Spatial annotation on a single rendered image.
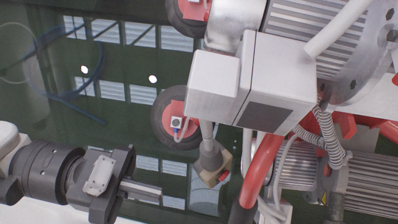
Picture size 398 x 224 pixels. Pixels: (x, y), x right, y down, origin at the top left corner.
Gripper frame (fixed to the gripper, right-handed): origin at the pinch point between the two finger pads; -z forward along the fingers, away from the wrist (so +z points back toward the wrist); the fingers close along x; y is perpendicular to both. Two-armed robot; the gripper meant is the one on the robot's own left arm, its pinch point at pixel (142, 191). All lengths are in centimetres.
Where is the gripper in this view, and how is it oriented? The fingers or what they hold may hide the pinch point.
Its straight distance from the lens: 45.0
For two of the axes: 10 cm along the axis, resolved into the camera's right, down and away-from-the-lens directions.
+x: -2.1, 8.0, -5.6
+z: -9.8, -1.7, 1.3
